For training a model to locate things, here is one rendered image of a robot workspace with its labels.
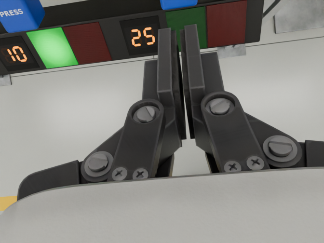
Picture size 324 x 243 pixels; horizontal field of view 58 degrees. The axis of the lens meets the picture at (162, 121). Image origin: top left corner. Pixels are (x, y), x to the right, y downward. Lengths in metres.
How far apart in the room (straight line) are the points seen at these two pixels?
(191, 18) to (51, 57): 0.12
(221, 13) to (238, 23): 0.02
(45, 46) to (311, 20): 0.80
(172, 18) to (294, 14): 0.73
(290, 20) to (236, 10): 0.71
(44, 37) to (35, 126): 0.79
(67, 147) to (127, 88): 0.28
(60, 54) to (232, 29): 0.14
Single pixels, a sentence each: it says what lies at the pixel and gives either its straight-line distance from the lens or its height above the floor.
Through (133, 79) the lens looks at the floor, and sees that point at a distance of 0.91.
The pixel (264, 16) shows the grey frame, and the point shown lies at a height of 0.40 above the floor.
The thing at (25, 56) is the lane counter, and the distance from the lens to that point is 0.28.
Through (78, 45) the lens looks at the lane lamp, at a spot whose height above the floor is 0.66.
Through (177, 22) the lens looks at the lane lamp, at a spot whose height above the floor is 0.66.
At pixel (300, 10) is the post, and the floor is 0.01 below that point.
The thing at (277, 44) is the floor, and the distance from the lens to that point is 0.93.
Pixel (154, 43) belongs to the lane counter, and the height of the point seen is 0.65.
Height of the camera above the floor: 0.89
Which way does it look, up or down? 81 degrees down
